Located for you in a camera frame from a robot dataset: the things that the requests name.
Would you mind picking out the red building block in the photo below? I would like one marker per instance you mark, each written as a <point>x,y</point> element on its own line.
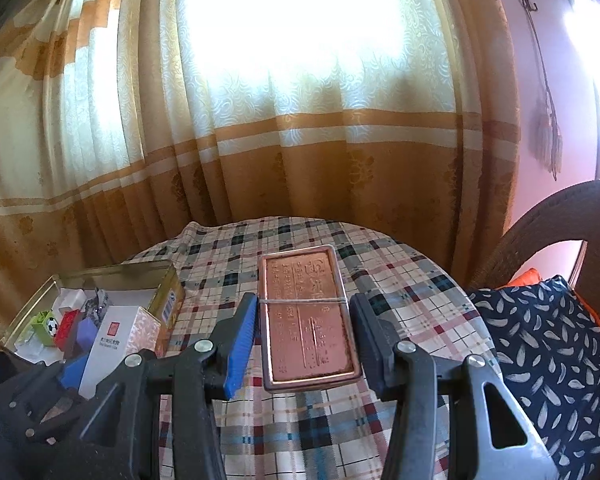
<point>67,330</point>

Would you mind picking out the navy feather-print cushion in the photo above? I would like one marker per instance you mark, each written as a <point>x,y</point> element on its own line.
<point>545,360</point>

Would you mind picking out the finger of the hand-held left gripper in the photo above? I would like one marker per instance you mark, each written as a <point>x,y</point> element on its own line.
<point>72,372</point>
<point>55,422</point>

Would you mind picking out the green printed building block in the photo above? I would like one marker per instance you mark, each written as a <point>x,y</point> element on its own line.
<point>47,329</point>

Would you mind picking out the copper embossed tin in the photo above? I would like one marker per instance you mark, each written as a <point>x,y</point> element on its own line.
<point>305,340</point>

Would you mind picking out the gold metal tin tray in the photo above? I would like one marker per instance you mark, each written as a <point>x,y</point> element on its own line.
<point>167,300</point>

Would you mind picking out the white patterned carton box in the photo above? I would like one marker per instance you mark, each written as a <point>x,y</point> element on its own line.
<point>111,355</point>

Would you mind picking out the purple block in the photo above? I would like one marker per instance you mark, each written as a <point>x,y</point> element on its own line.
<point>86,335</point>

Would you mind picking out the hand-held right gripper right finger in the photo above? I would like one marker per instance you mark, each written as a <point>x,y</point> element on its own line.
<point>375,355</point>

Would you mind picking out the wooden chair back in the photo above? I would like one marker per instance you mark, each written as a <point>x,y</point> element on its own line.
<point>530,230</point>

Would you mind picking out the black sequin hair clip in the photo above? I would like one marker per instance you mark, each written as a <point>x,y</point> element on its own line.
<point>97,302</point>

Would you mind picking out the cream and orange curtain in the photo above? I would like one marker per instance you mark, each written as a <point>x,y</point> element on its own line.
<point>330,170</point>

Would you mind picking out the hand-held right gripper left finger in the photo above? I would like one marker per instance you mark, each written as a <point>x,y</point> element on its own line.
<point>240,355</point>

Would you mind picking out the white paper liner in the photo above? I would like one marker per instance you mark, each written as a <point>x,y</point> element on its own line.
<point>32,350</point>

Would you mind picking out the curtain tieback tassel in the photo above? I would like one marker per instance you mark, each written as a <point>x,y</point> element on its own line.
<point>545,135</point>

